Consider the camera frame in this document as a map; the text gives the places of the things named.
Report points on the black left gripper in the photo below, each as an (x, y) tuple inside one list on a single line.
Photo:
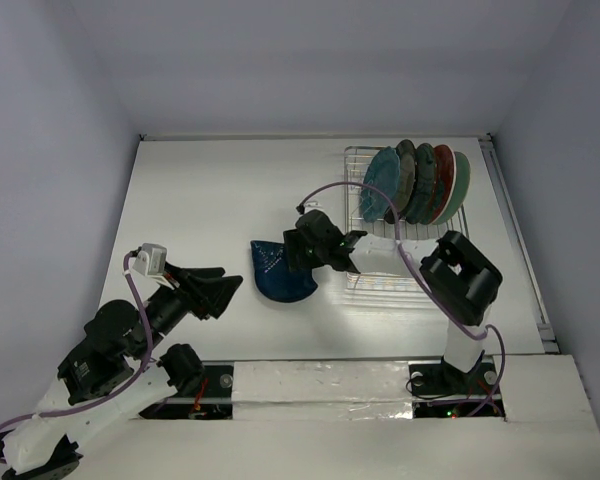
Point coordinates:
[(215, 293)]

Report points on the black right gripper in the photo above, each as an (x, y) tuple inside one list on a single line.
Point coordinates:
[(291, 250)]

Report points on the dark blue leaf plate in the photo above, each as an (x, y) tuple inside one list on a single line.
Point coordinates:
[(273, 277)]

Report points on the teal scalloped plate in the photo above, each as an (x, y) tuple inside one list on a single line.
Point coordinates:
[(380, 184)]

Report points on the dark teal glazed plate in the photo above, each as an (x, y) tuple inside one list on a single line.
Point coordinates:
[(424, 185)]

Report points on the brown striped rim plate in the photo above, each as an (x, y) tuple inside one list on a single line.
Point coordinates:
[(406, 152)]

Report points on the red plate teal flower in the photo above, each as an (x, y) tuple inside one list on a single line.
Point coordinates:
[(445, 176)]

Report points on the mint green flower plate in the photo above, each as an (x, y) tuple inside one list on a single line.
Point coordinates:
[(460, 188)]

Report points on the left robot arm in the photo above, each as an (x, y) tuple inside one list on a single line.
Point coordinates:
[(111, 375)]

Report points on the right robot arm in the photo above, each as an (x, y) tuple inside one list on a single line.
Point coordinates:
[(451, 271)]

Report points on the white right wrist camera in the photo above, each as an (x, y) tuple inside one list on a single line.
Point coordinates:
[(309, 206)]

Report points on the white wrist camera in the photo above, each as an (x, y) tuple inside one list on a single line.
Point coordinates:
[(150, 262), (309, 206)]

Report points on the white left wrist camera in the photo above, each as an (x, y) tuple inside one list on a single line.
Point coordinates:
[(150, 262)]

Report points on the wire dish rack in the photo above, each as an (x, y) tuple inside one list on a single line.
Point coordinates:
[(356, 161)]

